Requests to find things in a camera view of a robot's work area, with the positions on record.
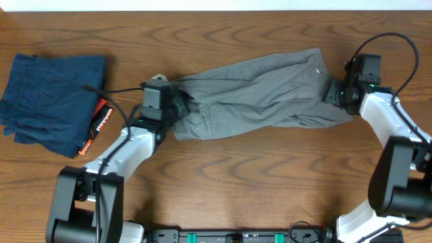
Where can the folded navy blue garment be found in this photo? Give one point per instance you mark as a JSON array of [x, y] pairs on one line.
[[51, 101]]

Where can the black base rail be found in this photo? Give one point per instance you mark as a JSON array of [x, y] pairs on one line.
[[300, 233]]

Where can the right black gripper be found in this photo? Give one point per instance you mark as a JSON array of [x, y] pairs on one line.
[[329, 92]]

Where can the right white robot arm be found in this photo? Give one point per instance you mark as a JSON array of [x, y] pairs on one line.
[[399, 191]]

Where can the orange black folded item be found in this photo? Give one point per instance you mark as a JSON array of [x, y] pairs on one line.
[[100, 117]]

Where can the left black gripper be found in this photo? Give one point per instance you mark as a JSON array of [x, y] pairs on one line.
[[177, 100]]

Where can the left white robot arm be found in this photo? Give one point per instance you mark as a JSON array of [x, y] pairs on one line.
[[88, 202]]

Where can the grey shorts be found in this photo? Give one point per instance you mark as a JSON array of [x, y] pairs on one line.
[[280, 90]]

